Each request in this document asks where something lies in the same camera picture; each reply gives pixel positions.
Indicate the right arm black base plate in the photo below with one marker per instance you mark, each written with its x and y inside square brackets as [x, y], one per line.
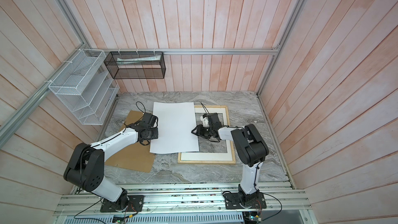
[240, 200]

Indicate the white wire mesh shelf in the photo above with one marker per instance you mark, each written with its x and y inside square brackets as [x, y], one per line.
[86, 91]

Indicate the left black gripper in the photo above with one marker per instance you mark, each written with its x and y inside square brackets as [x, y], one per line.
[156, 134]

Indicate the paper sheet inside black basket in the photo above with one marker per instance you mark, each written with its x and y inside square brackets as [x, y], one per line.
[139, 61]

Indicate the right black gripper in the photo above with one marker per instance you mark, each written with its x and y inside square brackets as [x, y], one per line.
[200, 130]

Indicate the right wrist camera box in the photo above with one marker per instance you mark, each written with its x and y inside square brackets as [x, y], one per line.
[213, 121]

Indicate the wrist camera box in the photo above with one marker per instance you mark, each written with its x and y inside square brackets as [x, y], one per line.
[213, 121]
[149, 121]

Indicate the aluminium wall rail frame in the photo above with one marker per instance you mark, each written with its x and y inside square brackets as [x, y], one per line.
[39, 37]

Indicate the brown cardboard backing board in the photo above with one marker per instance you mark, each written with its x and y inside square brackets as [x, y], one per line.
[123, 150]

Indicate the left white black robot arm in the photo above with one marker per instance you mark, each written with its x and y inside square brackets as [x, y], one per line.
[86, 165]

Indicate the waterfall landscape photo print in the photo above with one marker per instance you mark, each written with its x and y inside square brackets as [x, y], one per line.
[175, 123]

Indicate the light wooden picture frame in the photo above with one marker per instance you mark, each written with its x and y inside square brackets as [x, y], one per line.
[205, 162]

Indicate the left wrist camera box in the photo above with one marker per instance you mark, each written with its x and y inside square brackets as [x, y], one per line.
[149, 121]

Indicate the black wire mesh basket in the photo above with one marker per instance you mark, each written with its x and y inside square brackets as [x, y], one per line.
[139, 72]

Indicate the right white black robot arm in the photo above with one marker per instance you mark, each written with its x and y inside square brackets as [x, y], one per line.
[252, 151]

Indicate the aluminium slotted base rails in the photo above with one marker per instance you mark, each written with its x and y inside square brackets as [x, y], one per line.
[214, 197]

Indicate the white photo mat board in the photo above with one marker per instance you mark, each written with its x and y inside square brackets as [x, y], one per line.
[205, 157]

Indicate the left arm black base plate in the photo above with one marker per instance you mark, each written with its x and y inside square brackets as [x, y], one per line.
[129, 203]

